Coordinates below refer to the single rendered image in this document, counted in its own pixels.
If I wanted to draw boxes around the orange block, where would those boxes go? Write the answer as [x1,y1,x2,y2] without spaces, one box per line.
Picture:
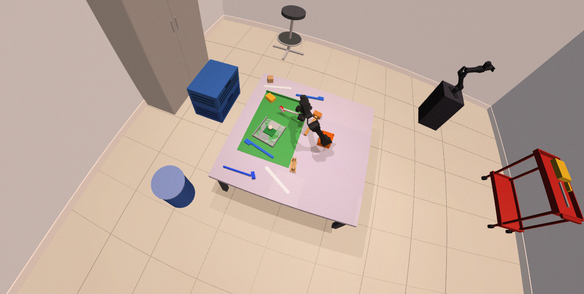
[266,93,276,103]

